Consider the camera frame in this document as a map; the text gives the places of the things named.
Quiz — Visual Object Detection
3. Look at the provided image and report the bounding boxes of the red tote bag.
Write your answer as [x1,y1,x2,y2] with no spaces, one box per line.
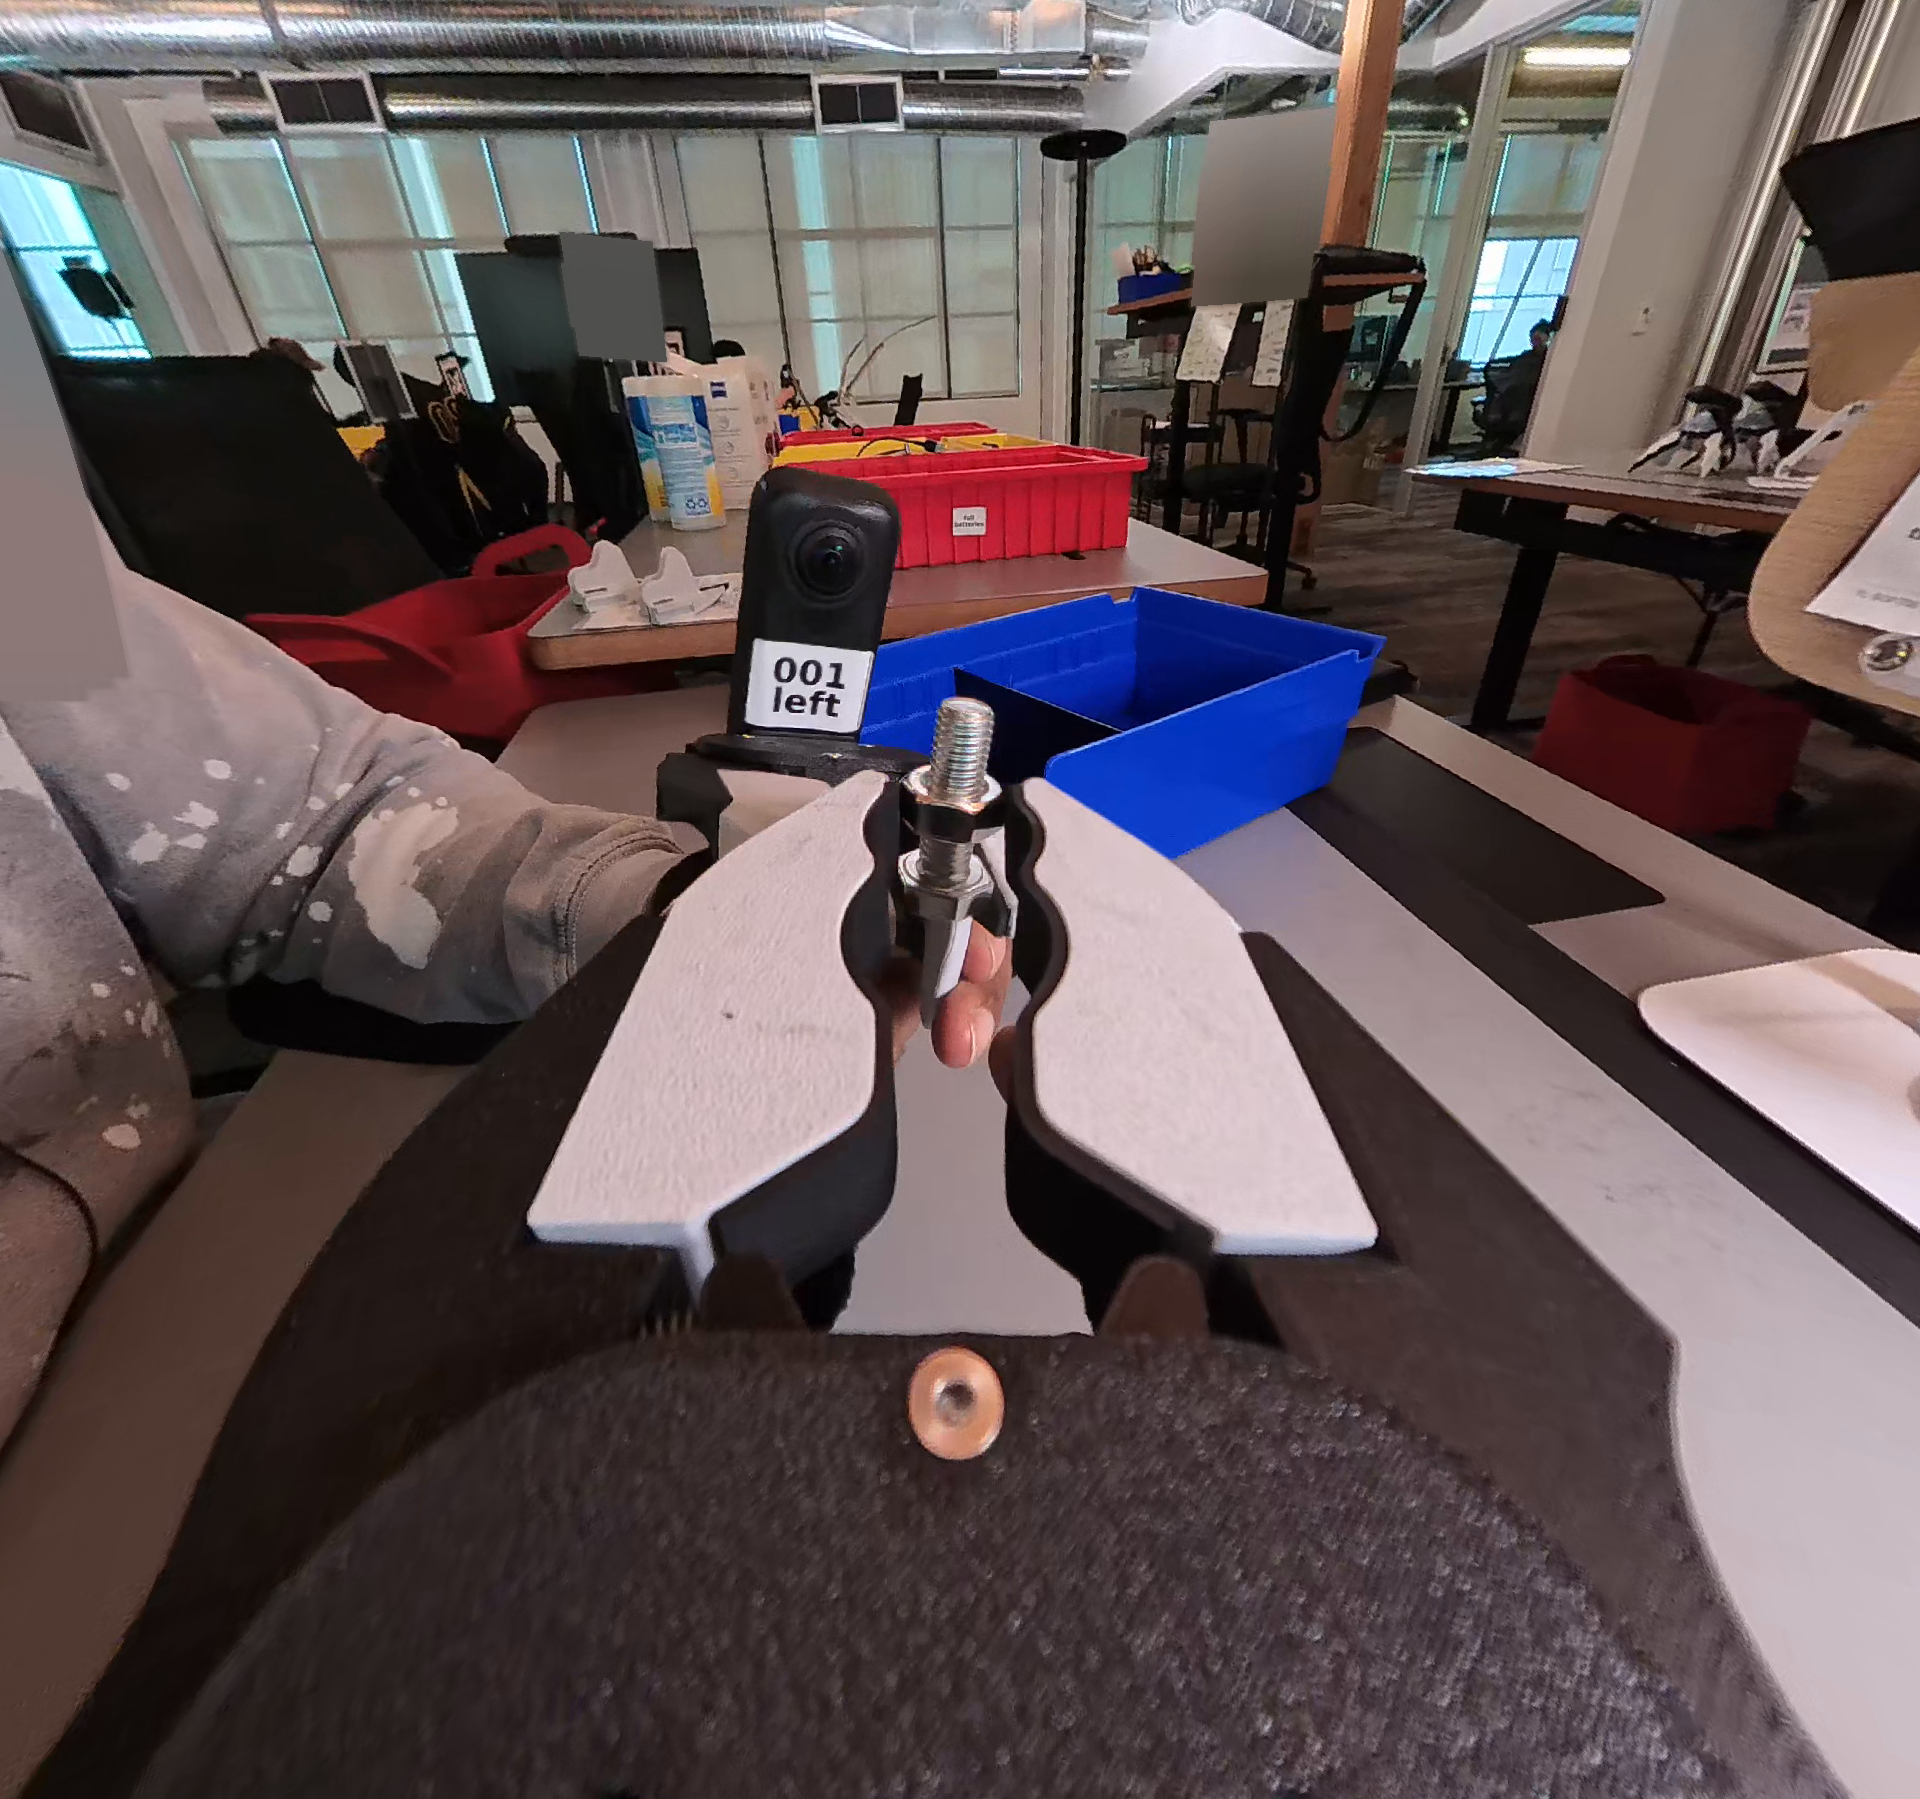
[245,529,662,745]

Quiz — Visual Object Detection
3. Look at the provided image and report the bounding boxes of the black standing desk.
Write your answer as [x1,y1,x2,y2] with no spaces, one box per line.
[1108,245,1430,602]

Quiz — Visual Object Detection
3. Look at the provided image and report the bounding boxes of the black bin divider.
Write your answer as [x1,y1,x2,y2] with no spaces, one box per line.
[952,674,1119,781]

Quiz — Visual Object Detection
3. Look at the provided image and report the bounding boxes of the hanging paper sheets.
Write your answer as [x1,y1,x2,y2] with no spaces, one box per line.
[1174,299,1299,386]

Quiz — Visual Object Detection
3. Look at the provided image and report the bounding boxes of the yellow plastic bin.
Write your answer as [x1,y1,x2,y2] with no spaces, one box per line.
[771,433,1059,471]

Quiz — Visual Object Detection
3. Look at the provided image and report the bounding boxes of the white cardboard box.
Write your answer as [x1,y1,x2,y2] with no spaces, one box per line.
[703,357,780,511]

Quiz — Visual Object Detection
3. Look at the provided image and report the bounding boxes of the blue plastic bin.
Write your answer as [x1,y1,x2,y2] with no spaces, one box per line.
[859,589,1388,863]

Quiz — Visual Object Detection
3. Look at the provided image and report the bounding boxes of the grey splattered sweatshirt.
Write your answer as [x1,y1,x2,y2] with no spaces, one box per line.
[0,689,202,1448]

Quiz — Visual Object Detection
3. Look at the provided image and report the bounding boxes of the silver hex nut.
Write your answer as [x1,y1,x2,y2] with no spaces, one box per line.
[902,766,1011,844]

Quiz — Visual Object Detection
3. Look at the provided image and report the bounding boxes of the black gold jacket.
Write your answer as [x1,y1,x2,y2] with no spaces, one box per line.
[375,357,551,572]

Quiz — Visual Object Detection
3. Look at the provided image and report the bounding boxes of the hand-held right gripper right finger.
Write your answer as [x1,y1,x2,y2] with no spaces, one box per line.
[1001,777,1379,1257]

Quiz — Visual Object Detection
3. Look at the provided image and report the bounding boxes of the silver hex bolt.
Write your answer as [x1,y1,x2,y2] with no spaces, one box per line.
[896,697,1011,938]

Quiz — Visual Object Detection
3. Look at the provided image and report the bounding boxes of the wipes canister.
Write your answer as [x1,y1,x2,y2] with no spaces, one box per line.
[624,374,729,535]

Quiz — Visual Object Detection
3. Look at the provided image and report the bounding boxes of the black light flag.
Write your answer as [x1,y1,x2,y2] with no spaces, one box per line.
[1783,134,1920,287]

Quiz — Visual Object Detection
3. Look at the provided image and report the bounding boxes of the printed instruction sheet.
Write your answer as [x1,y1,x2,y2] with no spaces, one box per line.
[1803,481,1920,638]

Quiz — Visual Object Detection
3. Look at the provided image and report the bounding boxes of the spare gripper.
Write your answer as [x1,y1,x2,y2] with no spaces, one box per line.
[1733,378,1828,478]
[1628,386,1742,478]

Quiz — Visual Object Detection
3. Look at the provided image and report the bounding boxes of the person's left forearm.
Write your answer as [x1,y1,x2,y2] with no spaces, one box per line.
[90,562,706,991]

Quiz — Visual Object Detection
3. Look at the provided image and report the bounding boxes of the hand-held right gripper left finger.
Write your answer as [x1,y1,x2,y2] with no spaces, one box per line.
[528,769,907,1300]

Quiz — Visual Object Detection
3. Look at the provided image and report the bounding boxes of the black mesh armrest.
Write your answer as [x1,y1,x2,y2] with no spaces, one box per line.
[223,972,518,1066]

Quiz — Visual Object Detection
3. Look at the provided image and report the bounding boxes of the wooden table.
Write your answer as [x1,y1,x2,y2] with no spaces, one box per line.
[1411,456,1825,738]

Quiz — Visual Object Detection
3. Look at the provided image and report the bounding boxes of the red floor bin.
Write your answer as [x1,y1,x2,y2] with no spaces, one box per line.
[1531,657,1816,841]

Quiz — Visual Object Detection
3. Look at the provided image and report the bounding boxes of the wooden pillar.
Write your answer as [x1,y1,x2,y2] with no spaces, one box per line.
[1321,0,1430,256]

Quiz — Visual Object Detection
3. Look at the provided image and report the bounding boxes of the black floor lamp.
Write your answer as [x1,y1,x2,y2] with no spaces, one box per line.
[1037,129,1130,454]

